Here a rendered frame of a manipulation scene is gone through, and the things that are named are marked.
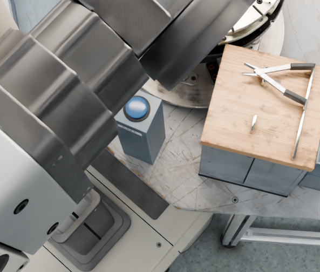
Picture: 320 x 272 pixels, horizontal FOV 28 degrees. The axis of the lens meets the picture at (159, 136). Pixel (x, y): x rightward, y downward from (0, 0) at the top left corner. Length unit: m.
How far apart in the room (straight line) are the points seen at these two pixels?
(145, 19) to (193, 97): 1.05
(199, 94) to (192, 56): 1.03
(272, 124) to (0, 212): 0.85
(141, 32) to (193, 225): 1.56
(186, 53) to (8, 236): 0.15
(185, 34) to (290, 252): 1.82
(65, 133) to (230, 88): 0.81
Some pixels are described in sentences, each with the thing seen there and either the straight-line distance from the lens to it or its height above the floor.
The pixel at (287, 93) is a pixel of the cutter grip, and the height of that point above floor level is 1.09.
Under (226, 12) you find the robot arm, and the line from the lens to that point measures 0.39.
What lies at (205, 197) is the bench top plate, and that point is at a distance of 1.37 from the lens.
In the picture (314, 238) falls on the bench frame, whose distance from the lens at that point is 2.01.
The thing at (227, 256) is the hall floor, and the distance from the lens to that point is 2.14.
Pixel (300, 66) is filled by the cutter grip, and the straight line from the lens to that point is 1.13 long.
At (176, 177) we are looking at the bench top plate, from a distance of 1.38.
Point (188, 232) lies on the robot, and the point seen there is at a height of 0.25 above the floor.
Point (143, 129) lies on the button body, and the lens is 1.14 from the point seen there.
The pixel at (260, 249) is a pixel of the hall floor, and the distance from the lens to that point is 2.15.
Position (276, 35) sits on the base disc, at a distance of 1.48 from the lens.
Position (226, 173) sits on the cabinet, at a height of 0.86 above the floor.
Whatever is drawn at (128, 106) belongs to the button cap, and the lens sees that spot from 1.15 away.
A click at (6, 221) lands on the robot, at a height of 1.82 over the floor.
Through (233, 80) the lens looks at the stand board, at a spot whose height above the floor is 1.06.
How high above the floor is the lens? 2.13
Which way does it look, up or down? 74 degrees down
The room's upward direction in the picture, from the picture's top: 7 degrees counter-clockwise
